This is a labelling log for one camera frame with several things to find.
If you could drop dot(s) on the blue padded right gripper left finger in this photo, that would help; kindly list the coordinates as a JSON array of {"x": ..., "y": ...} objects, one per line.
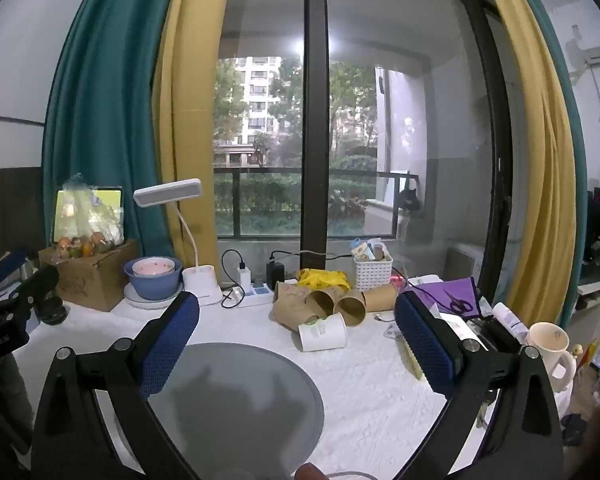
[{"x": 70, "y": 436}]

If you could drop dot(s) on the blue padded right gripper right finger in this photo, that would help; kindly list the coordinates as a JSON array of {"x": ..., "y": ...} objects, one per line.
[{"x": 523, "y": 439}]

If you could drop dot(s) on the white paper cup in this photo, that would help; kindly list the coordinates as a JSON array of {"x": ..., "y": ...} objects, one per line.
[{"x": 323, "y": 334}]

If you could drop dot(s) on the brown paper cup right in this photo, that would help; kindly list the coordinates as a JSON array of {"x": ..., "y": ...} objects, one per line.
[{"x": 380, "y": 299}]

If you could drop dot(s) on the brown paper cup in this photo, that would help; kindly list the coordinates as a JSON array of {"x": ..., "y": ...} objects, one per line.
[
  {"x": 352, "y": 307},
  {"x": 380, "y": 299},
  {"x": 322, "y": 302}
]

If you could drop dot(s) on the brown paper cup middle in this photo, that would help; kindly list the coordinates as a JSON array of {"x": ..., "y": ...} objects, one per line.
[{"x": 352, "y": 307}]

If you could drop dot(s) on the brown paper cup left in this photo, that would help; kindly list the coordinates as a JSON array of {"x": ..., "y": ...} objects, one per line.
[{"x": 322, "y": 302}]

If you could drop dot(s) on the black round object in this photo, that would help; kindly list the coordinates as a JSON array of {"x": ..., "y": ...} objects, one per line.
[{"x": 51, "y": 311}]

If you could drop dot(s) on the cardboard box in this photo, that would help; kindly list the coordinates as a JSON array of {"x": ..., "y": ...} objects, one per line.
[{"x": 94, "y": 282}]

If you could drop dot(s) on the cream mug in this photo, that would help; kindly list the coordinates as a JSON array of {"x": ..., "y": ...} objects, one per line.
[{"x": 553, "y": 344}]

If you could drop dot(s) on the plastic bag of fruit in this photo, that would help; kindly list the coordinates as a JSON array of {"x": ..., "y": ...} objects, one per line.
[{"x": 79, "y": 247}]

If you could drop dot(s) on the tablet screen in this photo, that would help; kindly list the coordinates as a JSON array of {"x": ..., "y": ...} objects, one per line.
[{"x": 83, "y": 211}]

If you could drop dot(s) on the white tube bottle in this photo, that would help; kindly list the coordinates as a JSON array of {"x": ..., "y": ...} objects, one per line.
[{"x": 510, "y": 321}]

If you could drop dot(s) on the white plate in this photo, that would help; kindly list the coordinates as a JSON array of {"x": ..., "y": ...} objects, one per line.
[{"x": 136, "y": 301}]

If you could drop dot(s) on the black scissors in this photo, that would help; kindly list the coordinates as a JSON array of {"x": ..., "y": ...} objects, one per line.
[{"x": 458, "y": 306}]

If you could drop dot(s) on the purple cloth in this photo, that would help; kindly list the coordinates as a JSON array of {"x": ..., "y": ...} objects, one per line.
[{"x": 431, "y": 294}]

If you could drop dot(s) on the blue ceramic bowl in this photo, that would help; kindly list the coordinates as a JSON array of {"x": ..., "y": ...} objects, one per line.
[{"x": 155, "y": 287}]

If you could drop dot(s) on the yellow curtain right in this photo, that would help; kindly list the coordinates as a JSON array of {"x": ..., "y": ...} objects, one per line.
[{"x": 543, "y": 271}]

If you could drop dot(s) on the yellow curtain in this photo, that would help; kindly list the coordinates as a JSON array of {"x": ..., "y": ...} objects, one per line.
[
  {"x": 182, "y": 111},
  {"x": 543, "y": 271}
]

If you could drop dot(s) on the grey round mat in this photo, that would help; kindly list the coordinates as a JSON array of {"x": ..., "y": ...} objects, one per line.
[{"x": 240, "y": 412}]

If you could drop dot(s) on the pink inner bowl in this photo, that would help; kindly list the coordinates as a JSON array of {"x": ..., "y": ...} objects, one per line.
[{"x": 153, "y": 266}]

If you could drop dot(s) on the white desk lamp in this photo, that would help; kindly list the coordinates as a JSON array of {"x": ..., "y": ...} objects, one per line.
[{"x": 199, "y": 279}]

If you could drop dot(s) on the teal curtain left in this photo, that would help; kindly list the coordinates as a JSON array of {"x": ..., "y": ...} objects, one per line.
[{"x": 98, "y": 122}]

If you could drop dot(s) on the white basket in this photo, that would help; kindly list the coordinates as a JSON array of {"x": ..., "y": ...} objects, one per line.
[{"x": 369, "y": 274}]

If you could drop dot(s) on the white charger plug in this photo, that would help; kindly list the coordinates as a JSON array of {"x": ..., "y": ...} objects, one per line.
[{"x": 245, "y": 278}]

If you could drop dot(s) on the white power strip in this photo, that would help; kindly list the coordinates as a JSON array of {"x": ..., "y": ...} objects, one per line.
[{"x": 236, "y": 297}]

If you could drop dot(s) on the brown paper bag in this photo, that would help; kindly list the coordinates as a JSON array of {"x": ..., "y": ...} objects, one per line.
[{"x": 290, "y": 308}]

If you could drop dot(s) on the yellow curtain left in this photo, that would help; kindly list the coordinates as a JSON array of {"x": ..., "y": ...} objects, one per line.
[{"x": 182, "y": 111}]

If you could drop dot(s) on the black power adapter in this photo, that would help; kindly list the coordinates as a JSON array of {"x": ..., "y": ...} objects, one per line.
[{"x": 274, "y": 273}]

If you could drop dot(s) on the yellow plastic bag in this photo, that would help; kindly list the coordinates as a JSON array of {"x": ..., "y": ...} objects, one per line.
[{"x": 317, "y": 279}]

